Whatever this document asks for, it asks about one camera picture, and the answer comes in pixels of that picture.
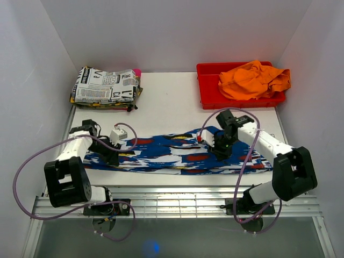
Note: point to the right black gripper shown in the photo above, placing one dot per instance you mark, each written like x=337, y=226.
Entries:
x=221, y=155

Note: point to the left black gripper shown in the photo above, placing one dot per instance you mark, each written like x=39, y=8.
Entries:
x=112, y=158

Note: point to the blue white patterned trousers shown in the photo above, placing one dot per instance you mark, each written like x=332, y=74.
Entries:
x=176, y=154

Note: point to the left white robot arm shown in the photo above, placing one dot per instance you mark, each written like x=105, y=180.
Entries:
x=66, y=177

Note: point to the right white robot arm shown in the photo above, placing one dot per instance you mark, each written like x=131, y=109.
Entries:
x=293, y=170

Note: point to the newspaper print folded trousers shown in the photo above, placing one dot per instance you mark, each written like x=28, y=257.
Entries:
x=94, y=86

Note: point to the orange trousers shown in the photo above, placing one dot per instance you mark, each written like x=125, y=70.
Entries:
x=253, y=80

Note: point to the red plastic tray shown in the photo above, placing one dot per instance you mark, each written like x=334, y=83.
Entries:
x=210, y=96

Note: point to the pink folded garment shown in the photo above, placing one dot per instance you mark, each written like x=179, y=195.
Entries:
x=137, y=72

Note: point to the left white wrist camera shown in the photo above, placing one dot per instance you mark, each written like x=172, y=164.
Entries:
x=117, y=135

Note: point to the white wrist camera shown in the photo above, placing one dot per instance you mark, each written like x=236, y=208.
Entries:
x=117, y=135
x=205, y=136

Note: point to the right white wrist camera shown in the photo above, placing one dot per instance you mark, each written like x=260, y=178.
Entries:
x=205, y=136

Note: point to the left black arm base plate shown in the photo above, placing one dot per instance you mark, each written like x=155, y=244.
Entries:
x=120, y=208

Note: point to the aluminium frame rail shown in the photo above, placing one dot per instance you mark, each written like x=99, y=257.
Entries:
x=201, y=202

